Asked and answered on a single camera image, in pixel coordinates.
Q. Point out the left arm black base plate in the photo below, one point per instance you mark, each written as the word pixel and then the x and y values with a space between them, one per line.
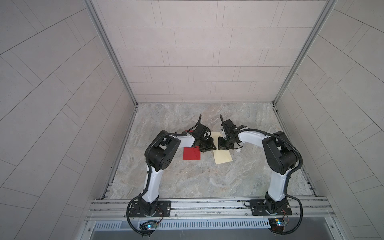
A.
pixel 142 208

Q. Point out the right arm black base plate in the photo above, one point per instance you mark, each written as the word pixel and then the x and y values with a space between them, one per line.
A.
pixel 270 207

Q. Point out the cream yellow envelope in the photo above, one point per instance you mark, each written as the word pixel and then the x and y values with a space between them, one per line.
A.
pixel 220 156

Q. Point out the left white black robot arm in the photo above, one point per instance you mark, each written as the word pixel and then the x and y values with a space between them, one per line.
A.
pixel 160 154

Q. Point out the small circuit board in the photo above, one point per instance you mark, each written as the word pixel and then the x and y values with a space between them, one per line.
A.
pixel 278 225
pixel 149 226

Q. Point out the aluminium rail frame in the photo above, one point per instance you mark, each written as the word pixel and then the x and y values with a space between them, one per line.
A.
pixel 216 208

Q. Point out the left small circuit board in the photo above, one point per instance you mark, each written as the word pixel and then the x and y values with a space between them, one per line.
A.
pixel 149 226

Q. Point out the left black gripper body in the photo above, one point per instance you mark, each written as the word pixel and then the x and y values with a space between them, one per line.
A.
pixel 204 144

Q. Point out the right small circuit board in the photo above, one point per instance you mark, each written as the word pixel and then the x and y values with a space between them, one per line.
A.
pixel 278 225

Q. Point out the red envelope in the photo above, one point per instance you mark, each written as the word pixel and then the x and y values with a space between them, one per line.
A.
pixel 192 154

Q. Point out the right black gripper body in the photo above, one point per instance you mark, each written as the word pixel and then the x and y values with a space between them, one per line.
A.
pixel 226 143

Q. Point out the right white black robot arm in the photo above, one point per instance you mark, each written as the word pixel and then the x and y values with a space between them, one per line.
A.
pixel 282 157

